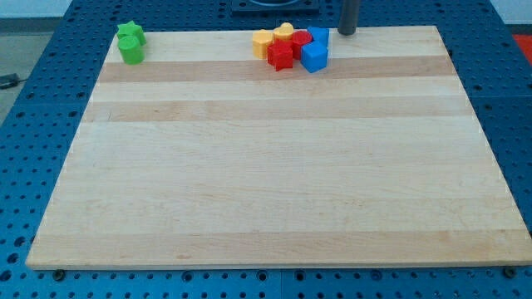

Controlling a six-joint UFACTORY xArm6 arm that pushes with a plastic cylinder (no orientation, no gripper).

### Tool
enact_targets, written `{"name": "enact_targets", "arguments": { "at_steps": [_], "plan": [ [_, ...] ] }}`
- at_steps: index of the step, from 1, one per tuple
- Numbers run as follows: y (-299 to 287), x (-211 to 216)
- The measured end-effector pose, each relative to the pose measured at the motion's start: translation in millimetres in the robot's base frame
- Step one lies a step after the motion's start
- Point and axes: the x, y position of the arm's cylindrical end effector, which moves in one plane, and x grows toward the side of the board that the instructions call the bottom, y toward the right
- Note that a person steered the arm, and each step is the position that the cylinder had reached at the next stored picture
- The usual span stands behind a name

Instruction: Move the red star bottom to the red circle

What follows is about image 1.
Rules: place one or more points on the light wooden board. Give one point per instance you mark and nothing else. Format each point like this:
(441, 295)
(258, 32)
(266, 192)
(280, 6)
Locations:
(204, 156)

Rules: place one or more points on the green star block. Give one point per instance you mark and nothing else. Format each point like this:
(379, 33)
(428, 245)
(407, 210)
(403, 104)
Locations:
(131, 29)

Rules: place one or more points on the red cylinder block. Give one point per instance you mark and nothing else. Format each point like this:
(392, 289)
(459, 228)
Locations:
(300, 39)

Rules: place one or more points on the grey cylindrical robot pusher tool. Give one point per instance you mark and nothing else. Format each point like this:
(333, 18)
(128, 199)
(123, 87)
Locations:
(349, 15)

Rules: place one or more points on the yellow heart block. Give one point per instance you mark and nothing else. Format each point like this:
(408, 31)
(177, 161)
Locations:
(284, 32)

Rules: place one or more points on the red star block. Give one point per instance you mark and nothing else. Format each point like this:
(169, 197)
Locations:
(280, 55)

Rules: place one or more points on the black device on floor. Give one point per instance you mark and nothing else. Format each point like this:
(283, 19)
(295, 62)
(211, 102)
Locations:
(9, 81)

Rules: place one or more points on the blue block behind cube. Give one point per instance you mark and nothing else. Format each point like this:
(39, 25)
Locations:
(320, 35)

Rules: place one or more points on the green cylinder block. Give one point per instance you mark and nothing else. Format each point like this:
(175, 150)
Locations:
(130, 50)

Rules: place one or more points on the yellow hexagon block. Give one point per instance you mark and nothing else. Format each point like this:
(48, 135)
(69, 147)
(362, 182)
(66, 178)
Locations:
(261, 40)

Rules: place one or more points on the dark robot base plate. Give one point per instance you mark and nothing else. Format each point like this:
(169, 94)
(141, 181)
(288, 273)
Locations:
(246, 7)

